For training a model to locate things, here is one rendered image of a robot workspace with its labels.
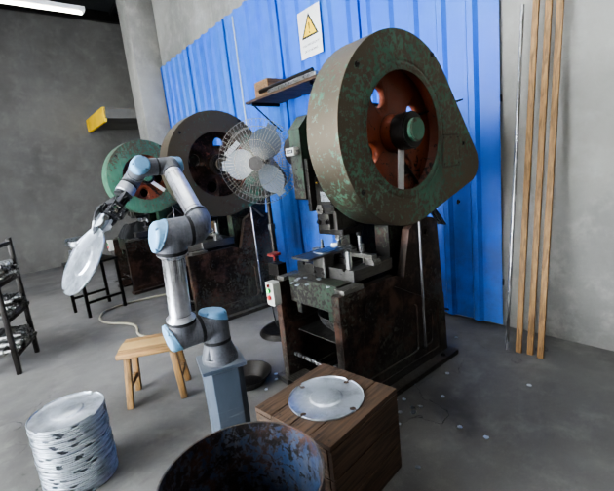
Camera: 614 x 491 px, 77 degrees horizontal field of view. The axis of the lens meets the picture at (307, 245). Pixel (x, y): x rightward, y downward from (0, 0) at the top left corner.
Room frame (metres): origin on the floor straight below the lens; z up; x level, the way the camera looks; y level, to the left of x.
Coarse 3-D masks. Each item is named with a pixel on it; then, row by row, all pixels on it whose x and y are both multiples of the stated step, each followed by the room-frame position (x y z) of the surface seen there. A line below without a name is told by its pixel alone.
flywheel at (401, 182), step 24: (408, 72) 1.86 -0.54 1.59; (384, 96) 1.77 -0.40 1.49; (408, 96) 1.88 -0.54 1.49; (384, 120) 1.75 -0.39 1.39; (408, 120) 1.69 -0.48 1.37; (432, 120) 1.96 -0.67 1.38; (384, 144) 1.75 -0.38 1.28; (408, 144) 1.68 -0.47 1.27; (432, 144) 1.96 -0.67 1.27; (384, 168) 1.75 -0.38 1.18
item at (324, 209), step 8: (320, 192) 2.08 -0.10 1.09; (320, 200) 2.08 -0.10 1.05; (328, 200) 2.03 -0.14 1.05; (320, 208) 2.07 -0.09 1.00; (328, 208) 2.04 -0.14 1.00; (320, 216) 2.05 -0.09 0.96; (328, 216) 2.00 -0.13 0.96; (336, 216) 2.00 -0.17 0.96; (344, 216) 2.03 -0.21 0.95; (320, 224) 2.05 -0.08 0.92; (328, 224) 2.00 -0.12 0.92; (336, 224) 2.00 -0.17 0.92; (344, 224) 2.02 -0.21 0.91; (352, 224) 2.06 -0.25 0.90
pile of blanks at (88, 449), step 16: (96, 416) 1.49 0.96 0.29; (64, 432) 1.39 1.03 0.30; (80, 432) 1.42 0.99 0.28; (96, 432) 1.47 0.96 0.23; (32, 448) 1.40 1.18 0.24; (48, 448) 1.38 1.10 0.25; (64, 448) 1.39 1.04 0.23; (80, 448) 1.41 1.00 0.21; (96, 448) 1.46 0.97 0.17; (112, 448) 1.55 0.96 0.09; (48, 464) 1.38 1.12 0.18; (64, 464) 1.38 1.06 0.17; (80, 464) 1.40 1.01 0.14; (96, 464) 1.45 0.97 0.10; (112, 464) 1.51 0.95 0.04; (48, 480) 1.38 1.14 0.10; (64, 480) 1.39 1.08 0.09; (80, 480) 1.40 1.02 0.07; (96, 480) 1.43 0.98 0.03
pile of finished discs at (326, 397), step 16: (304, 384) 1.46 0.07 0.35; (320, 384) 1.45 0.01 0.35; (336, 384) 1.44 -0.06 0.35; (352, 384) 1.42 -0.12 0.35; (288, 400) 1.35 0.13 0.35; (304, 400) 1.35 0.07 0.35; (320, 400) 1.33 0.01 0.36; (336, 400) 1.31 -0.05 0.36; (352, 400) 1.31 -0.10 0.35; (304, 416) 1.25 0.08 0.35; (320, 416) 1.24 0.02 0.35; (336, 416) 1.23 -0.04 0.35
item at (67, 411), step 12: (72, 396) 1.64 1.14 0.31; (84, 396) 1.63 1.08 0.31; (96, 396) 1.62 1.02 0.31; (48, 408) 1.56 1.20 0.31; (60, 408) 1.54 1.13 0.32; (72, 408) 1.53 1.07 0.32; (84, 408) 1.53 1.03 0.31; (96, 408) 1.52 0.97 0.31; (36, 420) 1.48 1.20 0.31; (48, 420) 1.47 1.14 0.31; (60, 420) 1.46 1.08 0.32; (72, 420) 1.45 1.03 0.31; (84, 420) 1.44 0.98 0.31; (48, 432) 1.38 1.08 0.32
